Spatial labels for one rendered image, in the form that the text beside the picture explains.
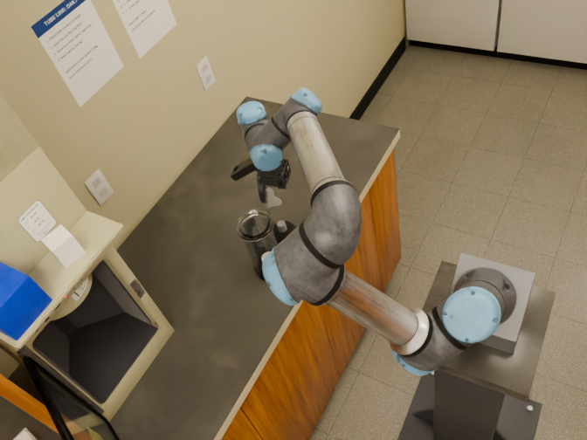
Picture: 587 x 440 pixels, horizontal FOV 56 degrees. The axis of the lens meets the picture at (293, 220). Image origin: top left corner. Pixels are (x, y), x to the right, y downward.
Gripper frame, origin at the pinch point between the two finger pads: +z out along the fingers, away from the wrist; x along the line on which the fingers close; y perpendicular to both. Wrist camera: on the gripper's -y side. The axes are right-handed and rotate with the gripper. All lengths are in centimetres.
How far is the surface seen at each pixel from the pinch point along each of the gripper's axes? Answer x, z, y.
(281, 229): -1.0, 14.0, 0.3
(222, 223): 3.9, 19.3, -23.9
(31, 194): -45, -51, -27
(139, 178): 13, 8, -56
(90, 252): -49, -38, -19
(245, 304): -26.6, 19.3, -5.9
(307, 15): 133, 19, -21
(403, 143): 144, 114, 19
